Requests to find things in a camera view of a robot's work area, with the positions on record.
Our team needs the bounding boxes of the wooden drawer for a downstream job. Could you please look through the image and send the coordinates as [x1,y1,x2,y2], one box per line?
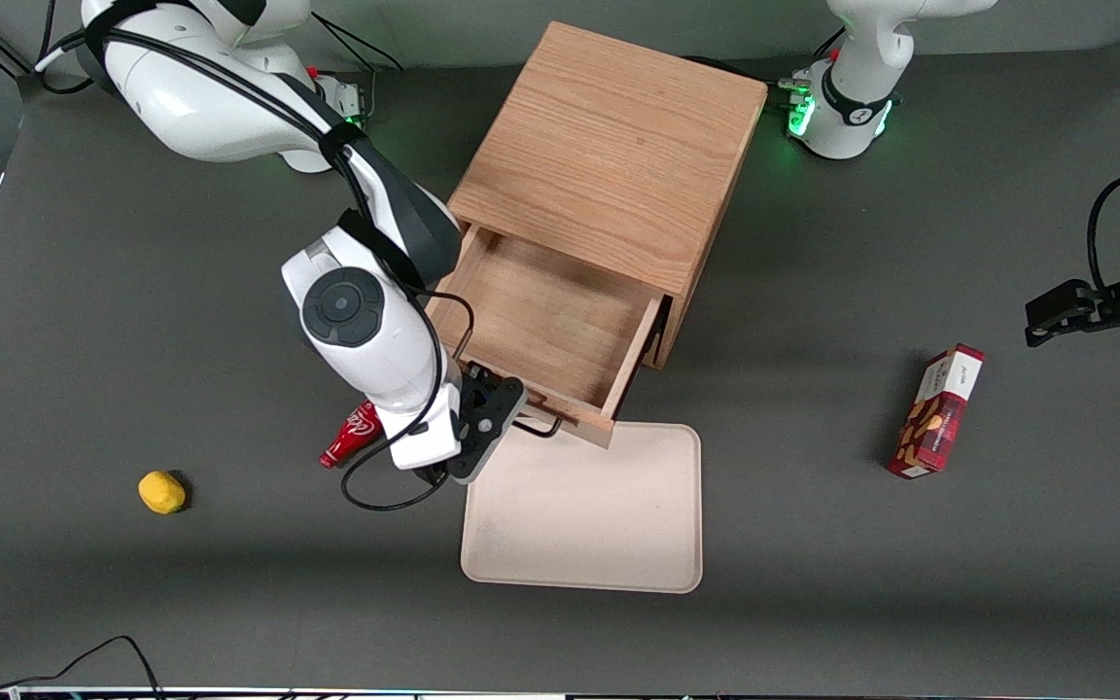
[424,222,670,450]

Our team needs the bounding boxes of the red snack box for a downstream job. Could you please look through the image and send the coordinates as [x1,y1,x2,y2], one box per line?
[887,344,987,479]

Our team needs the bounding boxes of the red cola bottle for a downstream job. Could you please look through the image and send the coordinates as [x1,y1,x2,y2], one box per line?
[319,401,384,470]

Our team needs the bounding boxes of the wooden drawer cabinet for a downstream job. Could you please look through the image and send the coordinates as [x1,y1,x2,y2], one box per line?
[447,21,770,370]

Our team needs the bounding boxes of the yellow lemon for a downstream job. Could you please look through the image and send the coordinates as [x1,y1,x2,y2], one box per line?
[138,471,188,515]

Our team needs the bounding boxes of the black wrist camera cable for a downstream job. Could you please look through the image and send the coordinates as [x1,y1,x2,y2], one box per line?
[35,24,478,513]

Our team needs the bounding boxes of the beige plastic tray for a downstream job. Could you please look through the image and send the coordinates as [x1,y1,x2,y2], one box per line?
[460,421,704,595]

